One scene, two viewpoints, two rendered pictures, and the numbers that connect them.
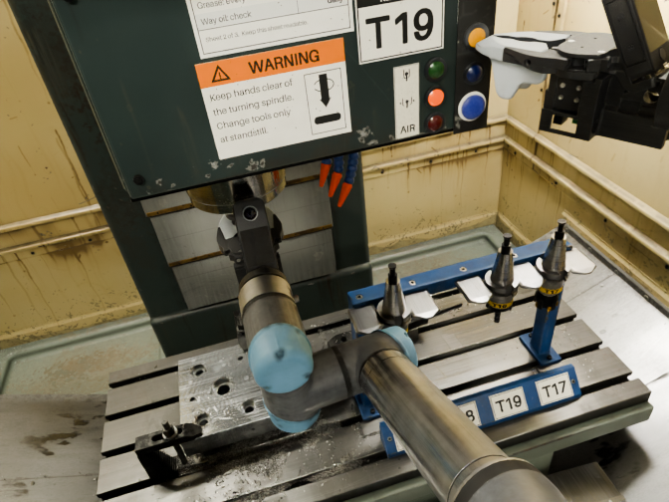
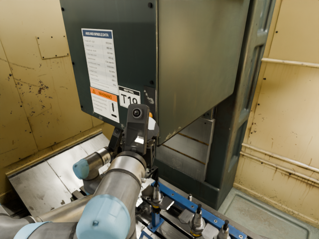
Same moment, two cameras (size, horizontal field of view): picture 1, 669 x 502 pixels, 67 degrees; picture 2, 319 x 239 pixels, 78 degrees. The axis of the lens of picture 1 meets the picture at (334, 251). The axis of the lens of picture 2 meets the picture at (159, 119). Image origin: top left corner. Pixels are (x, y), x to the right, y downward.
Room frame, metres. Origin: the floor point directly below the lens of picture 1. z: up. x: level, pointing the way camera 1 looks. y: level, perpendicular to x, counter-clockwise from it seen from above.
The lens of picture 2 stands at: (0.26, -0.62, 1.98)
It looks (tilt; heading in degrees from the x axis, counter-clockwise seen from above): 27 degrees down; 50
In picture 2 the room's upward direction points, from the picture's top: straight up
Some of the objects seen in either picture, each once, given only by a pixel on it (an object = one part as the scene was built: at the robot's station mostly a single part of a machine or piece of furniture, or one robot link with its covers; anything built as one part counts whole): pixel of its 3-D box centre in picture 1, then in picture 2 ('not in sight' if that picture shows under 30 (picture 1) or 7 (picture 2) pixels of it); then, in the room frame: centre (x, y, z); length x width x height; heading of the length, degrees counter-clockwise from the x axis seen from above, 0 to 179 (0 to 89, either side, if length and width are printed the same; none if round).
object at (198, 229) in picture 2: (501, 283); (197, 224); (0.72, -0.31, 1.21); 0.06 x 0.06 x 0.03
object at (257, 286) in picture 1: (269, 301); (103, 156); (0.53, 0.10, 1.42); 0.08 x 0.05 x 0.08; 101
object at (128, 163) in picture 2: not in sight; (126, 175); (0.41, -0.34, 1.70); 0.08 x 0.05 x 0.08; 131
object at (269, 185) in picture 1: (230, 155); not in sight; (0.73, 0.14, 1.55); 0.16 x 0.16 x 0.12
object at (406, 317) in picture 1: (393, 313); (156, 197); (0.68, -0.10, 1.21); 0.06 x 0.06 x 0.03
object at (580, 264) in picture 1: (576, 262); not in sight; (0.75, -0.47, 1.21); 0.07 x 0.05 x 0.01; 11
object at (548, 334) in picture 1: (548, 305); not in sight; (0.81, -0.46, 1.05); 0.10 x 0.05 x 0.30; 11
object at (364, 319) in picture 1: (365, 321); (147, 191); (0.67, -0.04, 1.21); 0.07 x 0.05 x 0.01; 11
